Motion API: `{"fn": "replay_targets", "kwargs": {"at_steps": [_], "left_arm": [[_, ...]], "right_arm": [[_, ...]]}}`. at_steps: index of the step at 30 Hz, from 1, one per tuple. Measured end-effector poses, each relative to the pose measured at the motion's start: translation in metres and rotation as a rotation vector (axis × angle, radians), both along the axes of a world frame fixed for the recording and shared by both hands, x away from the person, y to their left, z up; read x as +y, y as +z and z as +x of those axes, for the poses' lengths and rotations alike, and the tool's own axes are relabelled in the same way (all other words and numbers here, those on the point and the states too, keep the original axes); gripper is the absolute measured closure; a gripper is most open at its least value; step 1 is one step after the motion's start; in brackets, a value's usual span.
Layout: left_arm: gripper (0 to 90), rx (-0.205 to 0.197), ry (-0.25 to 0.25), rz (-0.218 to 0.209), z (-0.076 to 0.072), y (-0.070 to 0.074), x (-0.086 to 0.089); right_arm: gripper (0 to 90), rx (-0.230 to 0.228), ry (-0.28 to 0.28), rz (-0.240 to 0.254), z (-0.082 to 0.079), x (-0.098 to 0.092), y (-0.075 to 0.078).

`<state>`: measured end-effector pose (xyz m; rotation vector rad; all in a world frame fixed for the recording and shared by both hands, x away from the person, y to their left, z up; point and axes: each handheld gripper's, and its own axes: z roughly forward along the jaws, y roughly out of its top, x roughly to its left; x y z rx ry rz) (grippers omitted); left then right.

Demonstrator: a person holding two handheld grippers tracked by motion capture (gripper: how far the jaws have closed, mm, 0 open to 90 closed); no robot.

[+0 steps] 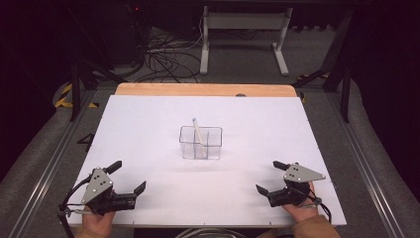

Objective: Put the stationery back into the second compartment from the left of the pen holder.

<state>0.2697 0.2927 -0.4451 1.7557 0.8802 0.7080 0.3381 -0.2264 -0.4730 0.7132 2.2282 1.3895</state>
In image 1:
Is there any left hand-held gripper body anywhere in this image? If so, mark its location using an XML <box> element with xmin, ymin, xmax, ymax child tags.
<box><xmin>80</xmin><ymin>167</ymin><xmax>138</xmax><ymax>216</ymax></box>

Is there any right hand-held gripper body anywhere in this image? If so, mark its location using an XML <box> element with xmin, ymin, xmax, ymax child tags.
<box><xmin>265</xmin><ymin>163</ymin><xmax>327</xmax><ymax>208</ymax></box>

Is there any clear plastic organizer box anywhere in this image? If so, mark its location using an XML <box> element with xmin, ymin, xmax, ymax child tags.
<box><xmin>178</xmin><ymin>125</ymin><xmax>224</xmax><ymax>162</ymax></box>

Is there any white pen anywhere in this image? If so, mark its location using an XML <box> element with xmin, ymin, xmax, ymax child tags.
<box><xmin>191</xmin><ymin>117</ymin><xmax>210</xmax><ymax>157</ymax></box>

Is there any person's right hand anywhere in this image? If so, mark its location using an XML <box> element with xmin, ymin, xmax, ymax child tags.
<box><xmin>281</xmin><ymin>180</ymin><xmax>321</xmax><ymax>224</ymax></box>

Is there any person's left hand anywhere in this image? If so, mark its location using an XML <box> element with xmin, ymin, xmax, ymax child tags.
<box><xmin>81</xmin><ymin>189</ymin><xmax>117</xmax><ymax>236</ymax></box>

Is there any white board cover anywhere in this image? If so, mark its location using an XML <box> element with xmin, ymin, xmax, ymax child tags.
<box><xmin>60</xmin><ymin>94</ymin><xmax>348</xmax><ymax>228</ymax></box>

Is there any yellow black hazard tape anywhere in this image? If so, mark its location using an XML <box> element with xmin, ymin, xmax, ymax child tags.
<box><xmin>53</xmin><ymin>82</ymin><xmax>100</xmax><ymax>109</ymax></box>

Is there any black metal stand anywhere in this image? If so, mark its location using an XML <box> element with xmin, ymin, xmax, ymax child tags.
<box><xmin>67</xmin><ymin>58</ymin><xmax>129</xmax><ymax>122</ymax></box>
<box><xmin>291</xmin><ymin>9</ymin><xmax>355</xmax><ymax>124</ymax></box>

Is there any black equipment cabinet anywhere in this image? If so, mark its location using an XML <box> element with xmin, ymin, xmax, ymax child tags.
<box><xmin>107</xmin><ymin>0</ymin><xmax>152</xmax><ymax>65</ymax></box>

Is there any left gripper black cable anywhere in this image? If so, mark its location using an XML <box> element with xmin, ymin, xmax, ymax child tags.
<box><xmin>57</xmin><ymin>175</ymin><xmax>93</xmax><ymax>238</ymax></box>

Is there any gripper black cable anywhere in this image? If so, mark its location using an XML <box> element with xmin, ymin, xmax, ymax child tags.
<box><xmin>57</xmin><ymin>175</ymin><xmax>93</xmax><ymax>238</ymax></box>
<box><xmin>308</xmin><ymin>189</ymin><xmax>333</xmax><ymax>224</ymax></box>

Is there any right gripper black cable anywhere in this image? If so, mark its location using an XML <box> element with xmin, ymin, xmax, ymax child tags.
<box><xmin>308</xmin><ymin>189</ymin><xmax>333</xmax><ymax>224</ymax></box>

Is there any aluminium rail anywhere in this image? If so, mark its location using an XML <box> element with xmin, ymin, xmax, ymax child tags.
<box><xmin>325</xmin><ymin>92</ymin><xmax>410</xmax><ymax>238</ymax></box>
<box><xmin>7</xmin><ymin>90</ymin><xmax>97</xmax><ymax>238</ymax></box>

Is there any white cable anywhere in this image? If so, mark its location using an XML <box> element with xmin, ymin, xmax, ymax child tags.
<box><xmin>174</xmin><ymin>227</ymin><xmax>250</xmax><ymax>238</ymax></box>

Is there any tangle of black cables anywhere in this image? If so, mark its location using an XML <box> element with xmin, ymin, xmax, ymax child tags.
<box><xmin>132</xmin><ymin>26</ymin><xmax>203</xmax><ymax>84</ymax></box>

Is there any white metal stand frame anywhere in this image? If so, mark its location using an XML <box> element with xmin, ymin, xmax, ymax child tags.
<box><xmin>199</xmin><ymin>5</ymin><xmax>294</xmax><ymax>77</ymax></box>

